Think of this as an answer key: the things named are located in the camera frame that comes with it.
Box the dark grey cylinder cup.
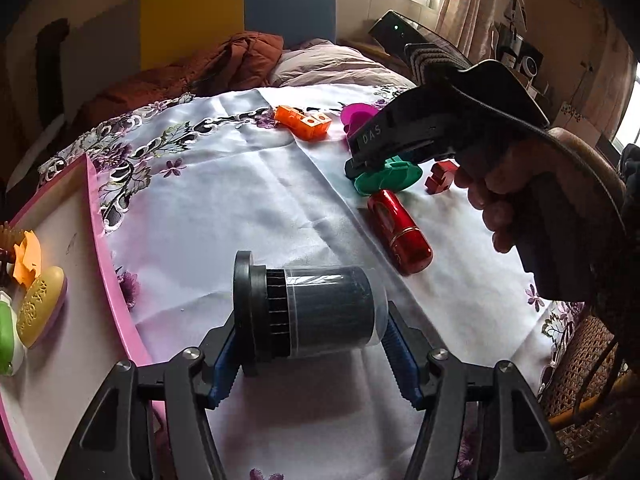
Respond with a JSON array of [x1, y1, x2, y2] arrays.
[[232, 250, 388, 376]]

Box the red metallic capsule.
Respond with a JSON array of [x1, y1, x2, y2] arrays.
[[368, 190, 433, 275]]

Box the orange cube blocks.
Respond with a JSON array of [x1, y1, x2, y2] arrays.
[[273, 105, 332, 142]]

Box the red block toy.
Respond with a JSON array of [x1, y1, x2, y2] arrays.
[[425, 160, 459, 195]]

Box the green white round toy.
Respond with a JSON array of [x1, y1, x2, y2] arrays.
[[0, 290, 25, 376]]

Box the wicker chair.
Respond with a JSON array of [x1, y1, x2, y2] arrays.
[[538, 301, 639, 479]]

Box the pink beige duvet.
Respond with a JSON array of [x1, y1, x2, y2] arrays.
[[268, 39, 414, 89]]

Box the orange translucent toy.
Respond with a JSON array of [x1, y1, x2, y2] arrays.
[[13, 231, 42, 288]]

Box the rust brown quilted jacket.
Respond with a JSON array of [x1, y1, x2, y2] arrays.
[[72, 32, 284, 132]]

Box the multicolour sofa backrest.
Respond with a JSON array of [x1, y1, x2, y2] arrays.
[[61, 0, 336, 113]]

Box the green flanged cylinder toy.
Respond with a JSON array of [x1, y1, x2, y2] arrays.
[[354, 156, 423, 196]]

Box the brown comb massager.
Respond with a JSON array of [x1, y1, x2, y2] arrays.
[[0, 222, 24, 281]]

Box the white embroidered floral tablecloth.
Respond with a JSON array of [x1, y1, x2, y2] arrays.
[[39, 84, 553, 479]]

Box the yellow carved egg toy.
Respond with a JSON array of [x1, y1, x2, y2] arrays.
[[16, 266, 67, 349]]

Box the person right hand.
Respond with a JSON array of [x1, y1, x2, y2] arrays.
[[454, 139, 556, 254]]

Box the black rolled mat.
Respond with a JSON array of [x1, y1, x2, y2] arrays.
[[35, 18, 70, 128]]

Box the magenta funnel toy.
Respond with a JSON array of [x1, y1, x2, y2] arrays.
[[340, 103, 378, 140]]

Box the pink shallow cardboard box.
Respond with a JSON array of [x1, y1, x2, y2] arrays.
[[1, 156, 151, 479]]

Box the beige curtain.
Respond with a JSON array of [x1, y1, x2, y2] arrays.
[[436, 0, 497, 62]]

